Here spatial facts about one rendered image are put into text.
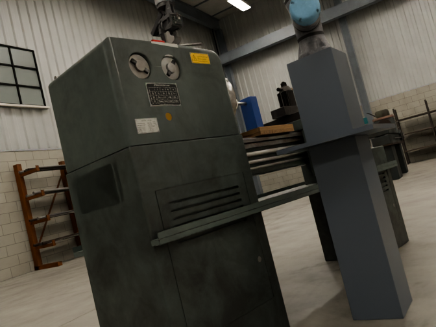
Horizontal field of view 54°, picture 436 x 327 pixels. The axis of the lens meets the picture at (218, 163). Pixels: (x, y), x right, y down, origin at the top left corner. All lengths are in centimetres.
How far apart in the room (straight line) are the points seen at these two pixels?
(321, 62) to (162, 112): 68
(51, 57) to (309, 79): 961
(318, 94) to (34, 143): 852
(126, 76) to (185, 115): 28
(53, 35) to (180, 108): 984
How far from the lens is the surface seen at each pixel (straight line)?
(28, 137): 980
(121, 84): 153
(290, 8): 179
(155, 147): 152
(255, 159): 210
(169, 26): 193
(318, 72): 182
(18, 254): 909
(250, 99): 236
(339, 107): 178
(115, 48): 157
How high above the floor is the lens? 65
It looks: 4 degrees up
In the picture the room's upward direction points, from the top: 14 degrees counter-clockwise
